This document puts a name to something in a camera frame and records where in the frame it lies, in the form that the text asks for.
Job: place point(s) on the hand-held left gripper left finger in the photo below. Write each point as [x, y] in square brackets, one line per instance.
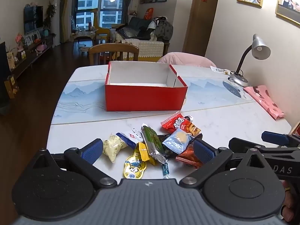
[92, 151]

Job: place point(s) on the light blue snack packet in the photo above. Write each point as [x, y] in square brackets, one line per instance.
[179, 141]

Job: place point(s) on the person's right hand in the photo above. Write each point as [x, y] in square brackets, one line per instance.
[293, 201]

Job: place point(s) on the wooden chair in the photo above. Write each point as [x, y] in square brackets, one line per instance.
[113, 48]

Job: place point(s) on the green plant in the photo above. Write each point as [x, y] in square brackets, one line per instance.
[50, 11]

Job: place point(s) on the green and silver snack packet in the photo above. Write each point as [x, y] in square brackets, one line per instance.
[153, 141]

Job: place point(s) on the brown foil snack packet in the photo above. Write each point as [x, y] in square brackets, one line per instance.
[187, 155]

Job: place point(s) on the yellow giraffe chair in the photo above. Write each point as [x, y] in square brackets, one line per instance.
[99, 31]

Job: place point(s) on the white and blue snack packet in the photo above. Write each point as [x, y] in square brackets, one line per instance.
[131, 137]

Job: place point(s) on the pile of clothes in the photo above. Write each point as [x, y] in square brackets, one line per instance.
[163, 29]

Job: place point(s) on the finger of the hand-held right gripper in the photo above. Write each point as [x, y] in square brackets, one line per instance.
[239, 144]
[274, 137]

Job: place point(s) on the large window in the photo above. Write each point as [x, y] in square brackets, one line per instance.
[110, 4]

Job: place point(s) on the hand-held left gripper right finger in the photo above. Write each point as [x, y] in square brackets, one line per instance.
[204, 151]

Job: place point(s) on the pale yellow snack packet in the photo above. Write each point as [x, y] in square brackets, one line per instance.
[112, 148]

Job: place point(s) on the dark wooden television cabinet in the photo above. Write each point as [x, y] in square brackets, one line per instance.
[35, 56]

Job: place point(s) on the sofa with cream cover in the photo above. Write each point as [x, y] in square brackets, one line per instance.
[147, 49]

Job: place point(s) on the white tower air conditioner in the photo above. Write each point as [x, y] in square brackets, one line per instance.
[56, 28]

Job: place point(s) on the pink padded chair cover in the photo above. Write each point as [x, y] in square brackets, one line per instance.
[187, 59]

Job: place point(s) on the pink handbag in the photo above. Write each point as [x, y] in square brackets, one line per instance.
[40, 47]

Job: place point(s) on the red cardboard box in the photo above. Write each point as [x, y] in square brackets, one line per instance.
[145, 98]

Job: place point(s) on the curtain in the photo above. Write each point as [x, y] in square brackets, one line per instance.
[63, 16]
[127, 0]

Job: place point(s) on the coffee table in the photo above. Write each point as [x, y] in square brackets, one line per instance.
[83, 35]

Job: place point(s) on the blue candy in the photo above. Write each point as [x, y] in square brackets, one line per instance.
[165, 170]

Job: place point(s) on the yellow cartoon print pouch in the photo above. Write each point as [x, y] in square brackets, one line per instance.
[134, 170]

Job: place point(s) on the red chips packet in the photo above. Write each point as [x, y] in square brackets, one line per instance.
[174, 123]

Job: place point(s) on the wooden door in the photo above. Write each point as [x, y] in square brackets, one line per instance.
[202, 23]

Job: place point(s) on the small white packet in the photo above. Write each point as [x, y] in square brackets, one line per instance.
[218, 69]

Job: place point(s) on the silver desk lamp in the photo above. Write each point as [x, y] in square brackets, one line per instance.
[260, 48]

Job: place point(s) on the pink patterned bag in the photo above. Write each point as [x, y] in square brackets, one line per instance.
[264, 99]

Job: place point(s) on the television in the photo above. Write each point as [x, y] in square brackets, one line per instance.
[32, 18]

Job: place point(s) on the framed figure picture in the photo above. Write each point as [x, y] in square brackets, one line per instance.
[288, 2]

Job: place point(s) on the brown cardboard box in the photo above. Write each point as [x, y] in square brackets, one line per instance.
[11, 86]

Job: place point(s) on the red bag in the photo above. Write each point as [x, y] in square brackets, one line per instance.
[149, 13]

